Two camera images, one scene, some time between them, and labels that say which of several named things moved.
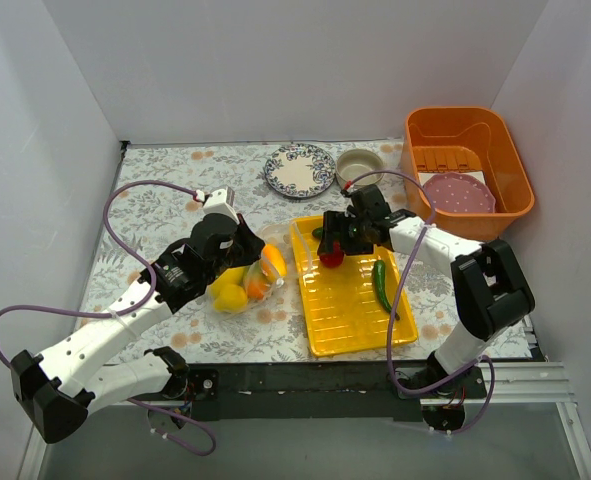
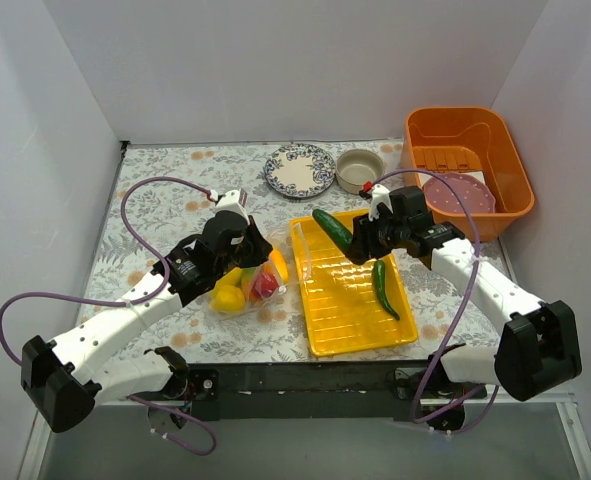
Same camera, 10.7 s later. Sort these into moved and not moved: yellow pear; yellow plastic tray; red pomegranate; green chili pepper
Moved: red pomegranate
Not moved: yellow plastic tray; yellow pear; green chili pepper
